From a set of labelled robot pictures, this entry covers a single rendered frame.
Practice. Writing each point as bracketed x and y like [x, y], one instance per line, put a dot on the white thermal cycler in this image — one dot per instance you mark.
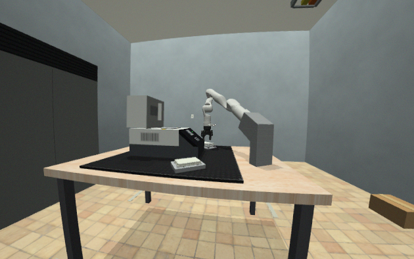
[163, 143]

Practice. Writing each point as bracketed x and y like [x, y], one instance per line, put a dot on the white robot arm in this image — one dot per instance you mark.
[231, 105]

